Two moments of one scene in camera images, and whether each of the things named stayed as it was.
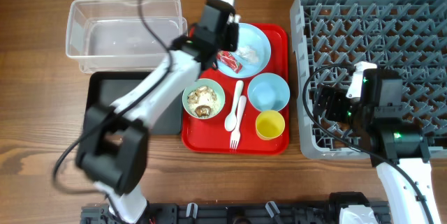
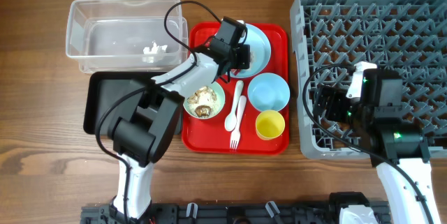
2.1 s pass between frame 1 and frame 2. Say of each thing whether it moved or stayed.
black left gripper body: moved
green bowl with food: stayed
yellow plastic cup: stayed
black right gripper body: stayed
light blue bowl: stayed
